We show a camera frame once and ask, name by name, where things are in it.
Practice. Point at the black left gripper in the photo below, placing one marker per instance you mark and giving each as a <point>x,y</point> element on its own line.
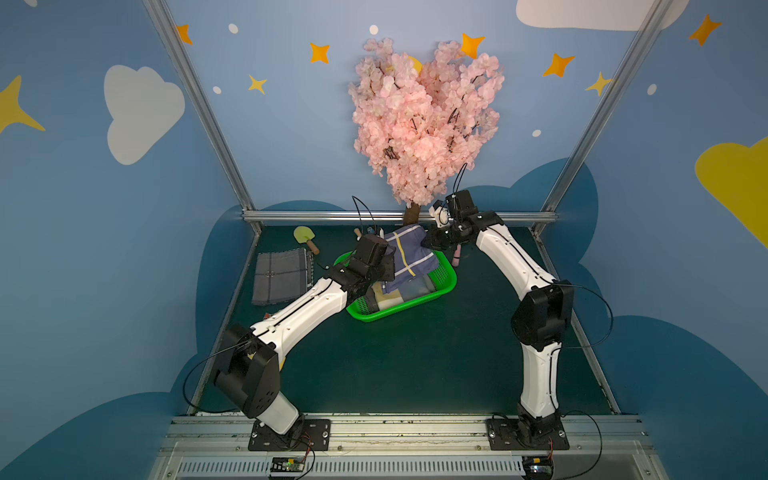
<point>384,264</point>

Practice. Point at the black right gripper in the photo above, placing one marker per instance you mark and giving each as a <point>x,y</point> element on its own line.
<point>437,237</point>

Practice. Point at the navy blue pillowcase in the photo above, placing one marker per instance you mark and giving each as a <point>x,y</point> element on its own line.
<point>411,259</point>

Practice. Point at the beige and blue pillowcase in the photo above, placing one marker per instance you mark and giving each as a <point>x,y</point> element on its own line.
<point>377,300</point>

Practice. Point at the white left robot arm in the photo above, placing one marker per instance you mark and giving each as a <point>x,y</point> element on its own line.
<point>248,368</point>

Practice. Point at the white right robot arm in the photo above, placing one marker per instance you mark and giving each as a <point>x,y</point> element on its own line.
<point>545,304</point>

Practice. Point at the green plastic basket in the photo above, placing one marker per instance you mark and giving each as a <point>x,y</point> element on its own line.
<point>444,278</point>

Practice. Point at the grey striped folded cloth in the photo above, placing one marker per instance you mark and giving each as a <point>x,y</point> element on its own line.
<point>282,276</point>

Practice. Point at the purple toy rake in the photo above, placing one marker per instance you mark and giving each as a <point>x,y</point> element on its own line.
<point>456,256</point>

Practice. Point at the green toy shovel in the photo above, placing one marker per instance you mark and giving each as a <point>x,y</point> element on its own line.
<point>305,235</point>

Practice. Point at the pink blossom artificial tree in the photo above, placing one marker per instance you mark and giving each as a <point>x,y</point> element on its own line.
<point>420,124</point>

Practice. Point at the left circuit board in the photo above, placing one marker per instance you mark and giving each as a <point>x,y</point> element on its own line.
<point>287,466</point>

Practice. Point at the circuit board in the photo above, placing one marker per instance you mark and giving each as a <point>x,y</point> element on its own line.
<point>538,468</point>
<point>287,466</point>

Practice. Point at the right circuit board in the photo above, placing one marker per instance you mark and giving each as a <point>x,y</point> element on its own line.
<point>538,468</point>

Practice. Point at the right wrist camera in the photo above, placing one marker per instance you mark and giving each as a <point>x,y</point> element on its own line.
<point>440,215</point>

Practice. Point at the aluminium frame back bar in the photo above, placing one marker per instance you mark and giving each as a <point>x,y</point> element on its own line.
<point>296,217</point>

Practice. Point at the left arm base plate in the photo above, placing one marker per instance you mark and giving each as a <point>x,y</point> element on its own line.
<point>313,433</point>

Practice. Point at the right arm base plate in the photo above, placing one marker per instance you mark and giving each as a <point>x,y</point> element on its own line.
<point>505,434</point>

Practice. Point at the aluminium frame left post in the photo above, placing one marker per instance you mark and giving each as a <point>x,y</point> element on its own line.
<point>165,26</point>

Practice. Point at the aluminium frame post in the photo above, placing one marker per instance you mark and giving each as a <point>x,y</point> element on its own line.
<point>631,62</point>
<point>165,26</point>

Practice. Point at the aluminium frame right post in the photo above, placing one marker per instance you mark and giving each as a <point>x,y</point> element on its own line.
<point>631,62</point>

